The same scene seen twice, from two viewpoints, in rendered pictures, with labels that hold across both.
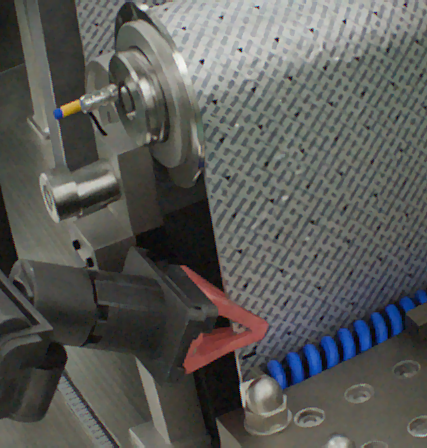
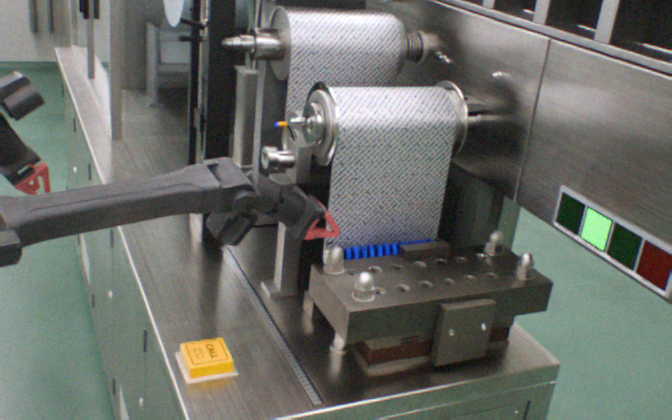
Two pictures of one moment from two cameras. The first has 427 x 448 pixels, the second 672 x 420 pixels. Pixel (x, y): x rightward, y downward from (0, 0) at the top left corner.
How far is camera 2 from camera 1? 0.43 m
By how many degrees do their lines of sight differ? 10
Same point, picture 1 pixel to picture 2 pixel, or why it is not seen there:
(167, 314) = (305, 209)
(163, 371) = (298, 231)
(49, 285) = (263, 181)
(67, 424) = (230, 276)
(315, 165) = (375, 169)
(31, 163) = not seen: hidden behind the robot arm
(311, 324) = (357, 238)
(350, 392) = (370, 268)
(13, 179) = not seen: hidden behind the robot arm
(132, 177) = (302, 158)
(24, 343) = (250, 195)
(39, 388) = (241, 228)
